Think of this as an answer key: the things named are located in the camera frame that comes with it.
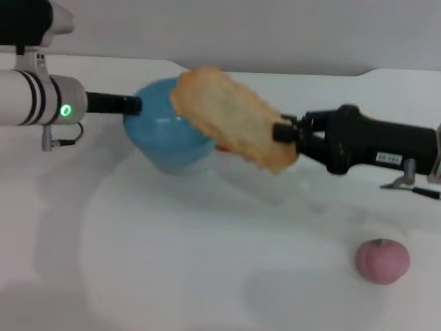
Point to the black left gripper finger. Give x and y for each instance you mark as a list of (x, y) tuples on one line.
[(133, 105)]

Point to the pink peach toy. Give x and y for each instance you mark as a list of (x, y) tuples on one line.
[(382, 262)]

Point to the red tomato toy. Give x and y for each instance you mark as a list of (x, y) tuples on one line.
[(224, 148)]

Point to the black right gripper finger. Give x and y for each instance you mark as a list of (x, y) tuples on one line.
[(293, 119), (286, 132)]

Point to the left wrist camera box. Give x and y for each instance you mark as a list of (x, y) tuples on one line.
[(24, 20)]

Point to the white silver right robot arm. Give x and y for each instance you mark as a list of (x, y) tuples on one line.
[(435, 155)]

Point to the blue bowl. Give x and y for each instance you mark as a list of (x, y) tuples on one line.
[(162, 138)]

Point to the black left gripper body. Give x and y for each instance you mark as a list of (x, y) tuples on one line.
[(107, 102)]

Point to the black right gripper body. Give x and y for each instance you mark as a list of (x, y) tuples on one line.
[(372, 141)]

